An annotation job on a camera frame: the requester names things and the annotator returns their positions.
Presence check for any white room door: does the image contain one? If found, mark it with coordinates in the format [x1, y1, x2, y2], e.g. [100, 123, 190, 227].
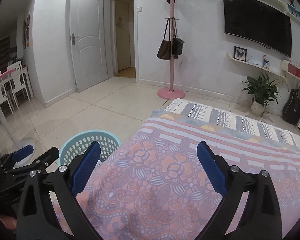
[70, 0, 108, 92]

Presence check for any person's left hand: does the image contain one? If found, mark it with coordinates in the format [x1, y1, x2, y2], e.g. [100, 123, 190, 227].
[0, 214, 17, 230]

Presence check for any teal plastic laundry basket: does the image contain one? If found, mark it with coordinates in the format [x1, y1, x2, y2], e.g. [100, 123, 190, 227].
[57, 130, 122, 166]

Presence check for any white dining chair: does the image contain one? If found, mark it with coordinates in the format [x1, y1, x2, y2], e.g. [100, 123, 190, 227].
[7, 61, 31, 108]

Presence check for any black acoustic guitar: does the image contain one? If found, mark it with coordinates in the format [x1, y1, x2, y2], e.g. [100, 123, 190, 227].
[282, 56, 300, 126]

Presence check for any green potted plant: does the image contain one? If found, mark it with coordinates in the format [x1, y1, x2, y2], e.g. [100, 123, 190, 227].
[242, 73, 281, 116]

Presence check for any pink coat rack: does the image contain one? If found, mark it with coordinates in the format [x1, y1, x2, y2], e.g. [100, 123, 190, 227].
[158, 0, 185, 100]

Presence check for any small figurine on shelf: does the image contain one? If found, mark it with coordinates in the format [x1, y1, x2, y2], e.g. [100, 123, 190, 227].
[262, 55, 270, 69]

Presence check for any brown hanging handbag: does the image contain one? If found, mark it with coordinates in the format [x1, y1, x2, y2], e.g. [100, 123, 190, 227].
[157, 18, 171, 61]

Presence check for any framed butterfly picture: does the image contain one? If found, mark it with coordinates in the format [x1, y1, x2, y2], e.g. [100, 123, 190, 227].
[234, 46, 247, 62]

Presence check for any black hanging handbag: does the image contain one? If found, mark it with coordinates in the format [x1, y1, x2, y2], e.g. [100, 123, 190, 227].
[171, 18, 185, 59]

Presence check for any white curved wall shelf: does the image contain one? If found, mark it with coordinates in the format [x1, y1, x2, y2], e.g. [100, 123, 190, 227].
[227, 53, 288, 85]

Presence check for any red white wall box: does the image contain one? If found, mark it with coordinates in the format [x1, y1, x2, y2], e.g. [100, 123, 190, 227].
[280, 60, 300, 80]

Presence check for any black wall television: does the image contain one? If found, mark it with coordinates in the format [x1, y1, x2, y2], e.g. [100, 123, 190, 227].
[223, 0, 292, 57]

